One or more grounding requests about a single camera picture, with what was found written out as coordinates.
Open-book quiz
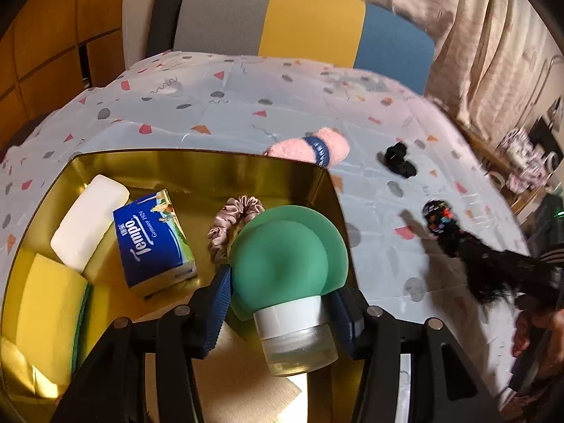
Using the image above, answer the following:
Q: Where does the pink satin scrunchie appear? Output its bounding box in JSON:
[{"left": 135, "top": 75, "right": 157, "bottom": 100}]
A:
[{"left": 207, "top": 195, "right": 265, "bottom": 264}]

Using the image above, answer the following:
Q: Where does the beige cloth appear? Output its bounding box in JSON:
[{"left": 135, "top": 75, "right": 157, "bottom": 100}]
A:
[{"left": 144, "top": 321, "right": 303, "bottom": 423}]

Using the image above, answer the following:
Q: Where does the pink rolled towel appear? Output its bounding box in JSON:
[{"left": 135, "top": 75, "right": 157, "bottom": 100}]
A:
[{"left": 264, "top": 127, "right": 350, "bottom": 168}]

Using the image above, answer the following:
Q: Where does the person's right hand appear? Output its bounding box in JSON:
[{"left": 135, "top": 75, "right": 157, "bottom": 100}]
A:
[{"left": 511, "top": 295, "right": 563, "bottom": 379}]

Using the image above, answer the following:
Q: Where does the beige patterned curtain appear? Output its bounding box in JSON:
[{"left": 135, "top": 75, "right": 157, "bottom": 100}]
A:
[{"left": 363, "top": 0, "right": 556, "bottom": 145}]

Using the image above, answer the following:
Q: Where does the white sponge block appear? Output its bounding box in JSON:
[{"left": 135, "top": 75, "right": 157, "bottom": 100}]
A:
[{"left": 50, "top": 175, "right": 130, "bottom": 273}]

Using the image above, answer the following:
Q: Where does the patterned plastic tablecloth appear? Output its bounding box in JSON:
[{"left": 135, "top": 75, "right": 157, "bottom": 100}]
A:
[{"left": 1, "top": 53, "right": 527, "bottom": 392}]

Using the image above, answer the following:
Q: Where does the orange wooden cabinet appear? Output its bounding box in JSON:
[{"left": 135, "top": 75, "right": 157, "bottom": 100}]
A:
[{"left": 1, "top": 0, "right": 125, "bottom": 150}]

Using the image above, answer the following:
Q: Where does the grey yellow blue chair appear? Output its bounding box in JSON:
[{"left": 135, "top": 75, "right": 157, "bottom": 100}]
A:
[{"left": 145, "top": 0, "right": 435, "bottom": 94}]

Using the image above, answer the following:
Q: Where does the wooden side table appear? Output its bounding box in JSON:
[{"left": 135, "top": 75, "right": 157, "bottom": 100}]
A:
[{"left": 454, "top": 120, "right": 548, "bottom": 216}]

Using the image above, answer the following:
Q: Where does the blue tissue pack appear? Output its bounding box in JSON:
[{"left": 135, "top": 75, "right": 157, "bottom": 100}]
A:
[{"left": 113, "top": 189, "right": 197, "bottom": 297}]

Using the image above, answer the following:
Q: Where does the black braided hair extension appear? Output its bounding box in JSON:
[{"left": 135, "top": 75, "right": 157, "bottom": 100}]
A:
[{"left": 423, "top": 200, "right": 532, "bottom": 305}]

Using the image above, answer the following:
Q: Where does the yellow green sponge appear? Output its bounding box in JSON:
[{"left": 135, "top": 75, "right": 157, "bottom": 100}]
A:
[{"left": 15, "top": 254, "right": 90, "bottom": 387}]

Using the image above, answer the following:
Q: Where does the green silicone travel bottle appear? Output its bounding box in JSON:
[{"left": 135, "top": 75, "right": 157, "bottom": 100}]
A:
[{"left": 228, "top": 205, "right": 349, "bottom": 376}]

